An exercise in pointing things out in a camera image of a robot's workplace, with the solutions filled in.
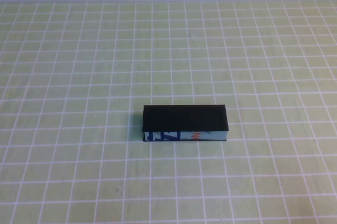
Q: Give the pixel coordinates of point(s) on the black glasses case box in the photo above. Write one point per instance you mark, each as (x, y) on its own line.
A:
(184, 118)

